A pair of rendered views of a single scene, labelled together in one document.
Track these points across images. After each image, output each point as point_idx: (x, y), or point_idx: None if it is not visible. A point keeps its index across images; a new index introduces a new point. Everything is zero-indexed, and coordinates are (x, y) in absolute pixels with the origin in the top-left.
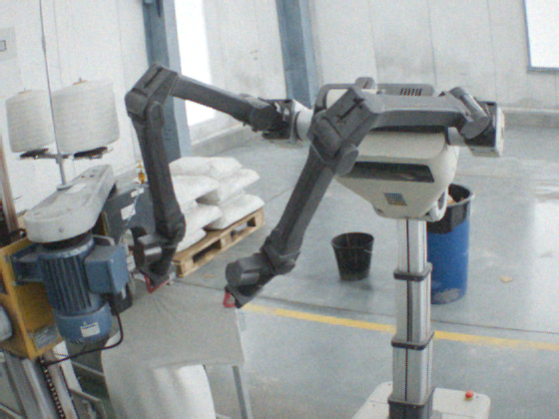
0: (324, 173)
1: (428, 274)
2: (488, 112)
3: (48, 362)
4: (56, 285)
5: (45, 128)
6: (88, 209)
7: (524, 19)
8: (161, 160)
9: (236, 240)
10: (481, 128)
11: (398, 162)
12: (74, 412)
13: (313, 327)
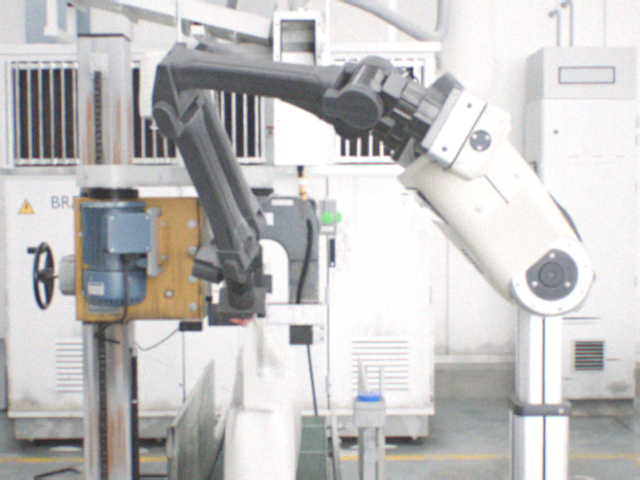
0: (177, 139)
1: (545, 416)
2: (406, 94)
3: (109, 339)
4: (82, 234)
5: None
6: (120, 169)
7: None
8: (213, 143)
9: None
10: (371, 113)
11: (412, 186)
12: (126, 417)
13: None
